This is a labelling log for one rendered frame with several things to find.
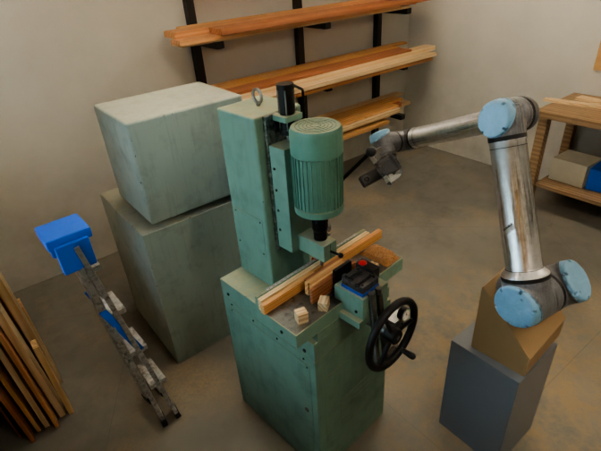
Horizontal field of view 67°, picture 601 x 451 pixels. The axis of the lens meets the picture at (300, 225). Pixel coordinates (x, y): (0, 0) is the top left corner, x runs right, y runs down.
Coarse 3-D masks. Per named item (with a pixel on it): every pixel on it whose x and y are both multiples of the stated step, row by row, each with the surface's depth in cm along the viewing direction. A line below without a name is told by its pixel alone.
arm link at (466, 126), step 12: (444, 120) 178; (456, 120) 171; (468, 120) 166; (408, 132) 192; (420, 132) 185; (432, 132) 180; (444, 132) 175; (456, 132) 171; (468, 132) 168; (480, 132) 164; (408, 144) 193; (420, 144) 188; (432, 144) 186
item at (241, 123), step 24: (264, 96) 174; (240, 120) 156; (240, 144) 162; (264, 144) 157; (240, 168) 168; (264, 168) 161; (240, 192) 175; (264, 192) 165; (240, 216) 182; (264, 216) 170; (240, 240) 190; (264, 240) 176; (264, 264) 184; (288, 264) 188
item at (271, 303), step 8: (376, 232) 193; (360, 240) 189; (368, 240) 190; (376, 240) 194; (352, 248) 184; (360, 248) 188; (336, 256) 180; (344, 256) 181; (352, 256) 185; (288, 288) 164; (296, 288) 166; (304, 288) 170; (272, 296) 161; (280, 296) 161; (288, 296) 164; (264, 304) 157; (272, 304) 159; (280, 304) 163; (264, 312) 158
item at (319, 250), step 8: (304, 232) 172; (312, 232) 172; (304, 240) 170; (312, 240) 167; (328, 240) 166; (304, 248) 172; (312, 248) 168; (320, 248) 164; (328, 248) 165; (312, 256) 170; (320, 256) 166; (328, 256) 166
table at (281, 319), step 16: (384, 272) 176; (288, 304) 163; (304, 304) 162; (336, 304) 161; (384, 304) 165; (272, 320) 157; (288, 320) 155; (320, 320) 156; (352, 320) 158; (368, 320) 161; (288, 336) 153; (304, 336) 153
